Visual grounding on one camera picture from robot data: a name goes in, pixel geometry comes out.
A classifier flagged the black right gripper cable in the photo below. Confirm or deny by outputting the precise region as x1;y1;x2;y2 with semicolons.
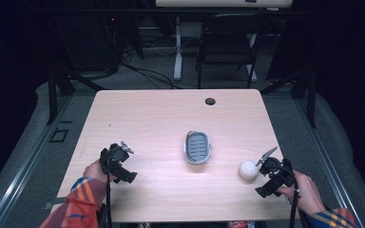
274;165;302;228

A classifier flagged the black metal stand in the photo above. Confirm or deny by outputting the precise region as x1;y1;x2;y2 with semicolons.
259;66;317;129
46;65;107;125

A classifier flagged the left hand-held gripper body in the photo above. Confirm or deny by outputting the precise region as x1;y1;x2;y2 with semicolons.
99;142;139;184

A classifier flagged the black floor cable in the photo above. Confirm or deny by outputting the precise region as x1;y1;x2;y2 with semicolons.
120;61;184;90

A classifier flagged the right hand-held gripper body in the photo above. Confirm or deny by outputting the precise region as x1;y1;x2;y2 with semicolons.
255;157;297;200

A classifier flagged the white desk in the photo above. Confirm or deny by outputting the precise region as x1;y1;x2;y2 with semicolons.
155;0;294;82

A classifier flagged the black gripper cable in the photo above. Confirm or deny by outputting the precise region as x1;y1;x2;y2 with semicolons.
274;165;302;228
106;151;113;228

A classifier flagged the black folding chair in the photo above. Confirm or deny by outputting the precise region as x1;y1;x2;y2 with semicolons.
195;12;270;89

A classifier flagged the person's left hand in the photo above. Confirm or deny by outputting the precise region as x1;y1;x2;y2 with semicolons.
83;160;118;184

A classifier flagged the grey soap dish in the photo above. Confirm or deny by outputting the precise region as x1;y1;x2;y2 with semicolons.
182;130;213;165

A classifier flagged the white round soap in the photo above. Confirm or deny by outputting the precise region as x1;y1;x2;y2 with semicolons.
238;160;260;181

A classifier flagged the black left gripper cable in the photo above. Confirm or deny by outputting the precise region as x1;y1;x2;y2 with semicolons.
106;151;113;228

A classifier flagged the person's right hand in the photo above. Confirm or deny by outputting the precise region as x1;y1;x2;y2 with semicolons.
277;170;327;217

